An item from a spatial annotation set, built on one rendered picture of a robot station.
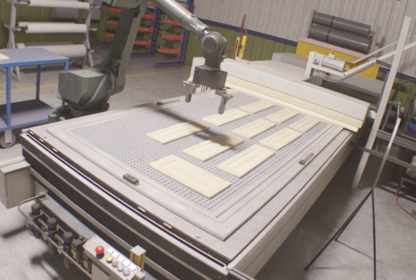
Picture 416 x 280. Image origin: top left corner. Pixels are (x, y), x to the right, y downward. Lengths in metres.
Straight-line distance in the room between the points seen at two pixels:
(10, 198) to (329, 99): 3.64
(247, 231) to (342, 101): 2.81
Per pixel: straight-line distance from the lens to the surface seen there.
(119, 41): 3.39
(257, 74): 4.77
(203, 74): 2.64
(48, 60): 4.28
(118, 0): 2.98
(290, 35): 9.13
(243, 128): 3.33
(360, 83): 6.63
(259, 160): 2.70
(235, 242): 1.85
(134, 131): 2.83
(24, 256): 2.88
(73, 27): 7.62
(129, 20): 3.32
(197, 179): 2.24
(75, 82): 3.26
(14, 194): 2.82
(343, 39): 7.95
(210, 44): 2.55
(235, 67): 4.92
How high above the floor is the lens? 1.97
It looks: 19 degrees down
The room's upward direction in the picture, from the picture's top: 12 degrees clockwise
